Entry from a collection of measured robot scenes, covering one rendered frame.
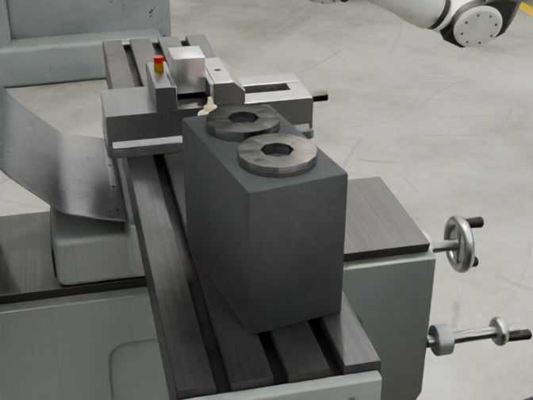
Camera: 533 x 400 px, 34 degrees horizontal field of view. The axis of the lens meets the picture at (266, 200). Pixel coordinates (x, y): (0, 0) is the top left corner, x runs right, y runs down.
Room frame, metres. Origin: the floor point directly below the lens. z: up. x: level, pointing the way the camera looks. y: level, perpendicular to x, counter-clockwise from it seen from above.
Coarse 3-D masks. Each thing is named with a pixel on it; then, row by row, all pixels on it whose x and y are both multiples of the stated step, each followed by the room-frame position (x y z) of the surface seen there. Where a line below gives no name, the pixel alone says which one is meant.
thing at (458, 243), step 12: (456, 216) 1.53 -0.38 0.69; (480, 216) 1.53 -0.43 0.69; (444, 228) 1.57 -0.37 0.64; (456, 228) 1.53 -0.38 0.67; (468, 228) 1.49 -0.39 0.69; (444, 240) 1.51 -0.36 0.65; (456, 240) 1.51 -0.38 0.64; (468, 240) 1.47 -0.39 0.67; (456, 252) 1.51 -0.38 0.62; (468, 252) 1.46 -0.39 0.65; (456, 264) 1.50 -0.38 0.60; (468, 264) 1.46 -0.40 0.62
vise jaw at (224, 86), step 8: (208, 64) 1.43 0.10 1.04; (216, 64) 1.43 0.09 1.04; (224, 64) 1.44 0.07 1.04; (208, 72) 1.39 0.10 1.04; (216, 72) 1.39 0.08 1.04; (224, 72) 1.39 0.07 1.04; (232, 72) 1.42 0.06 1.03; (208, 80) 1.35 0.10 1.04; (216, 80) 1.35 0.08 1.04; (224, 80) 1.35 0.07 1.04; (232, 80) 1.35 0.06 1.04; (208, 88) 1.35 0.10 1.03; (216, 88) 1.34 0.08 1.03; (224, 88) 1.34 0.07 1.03; (232, 88) 1.35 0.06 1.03; (240, 88) 1.35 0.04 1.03; (208, 96) 1.35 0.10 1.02; (216, 96) 1.34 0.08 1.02; (224, 96) 1.34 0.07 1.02; (232, 96) 1.35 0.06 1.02; (240, 96) 1.35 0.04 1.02; (216, 104) 1.34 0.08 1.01; (224, 104) 1.34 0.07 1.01
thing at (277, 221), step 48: (192, 144) 0.98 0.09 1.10; (240, 144) 0.91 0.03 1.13; (288, 144) 0.91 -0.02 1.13; (192, 192) 0.99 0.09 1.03; (240, 192) 0.84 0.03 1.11; (288, 192) 0.83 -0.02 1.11; (336, 192) 0.86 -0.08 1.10; (192, 240) 0.99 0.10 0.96; (240, 240) 0.84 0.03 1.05; (288, 240) 0.83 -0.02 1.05; (336, 240) 0.86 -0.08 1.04; (240, 288) 0.84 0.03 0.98; (288, 288) 0.84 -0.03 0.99; (336, 288) 0.86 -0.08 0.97
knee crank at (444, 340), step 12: (444, 324) 1.37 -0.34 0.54; (492, 324) 1.40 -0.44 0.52; (504, 324) 1.38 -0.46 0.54; (516, 324) 1.40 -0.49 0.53; (432, 336) 1.36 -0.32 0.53; (444, 336) 1.34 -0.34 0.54; (456, 336) 1.36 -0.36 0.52; (468, 336) 1.36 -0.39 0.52; (480, 336) 1.37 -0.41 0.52; (492, 336) 1.37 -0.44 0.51; (504, 336) 1.36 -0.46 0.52; (516, 336) 1.39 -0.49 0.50; (528, 336) 1.39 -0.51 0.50; (432, 348) 1.36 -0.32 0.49; (444, 348) 1.33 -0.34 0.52
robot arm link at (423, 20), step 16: (384, 0) 1.35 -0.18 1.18; (400, 0) 1.35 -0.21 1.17; (416, 0) 1.36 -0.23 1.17; (432, 0) 1.37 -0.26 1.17; (448, 0) 1.39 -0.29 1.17; (464, 0) 1.37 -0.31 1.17; (480, 0) 1.36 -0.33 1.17; (400, 16) 1.38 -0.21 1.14; (416, 16) 1.36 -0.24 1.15; (432, 16) 1.37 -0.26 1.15; (448, 16) 1.37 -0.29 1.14; (448, 32) 1.36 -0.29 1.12
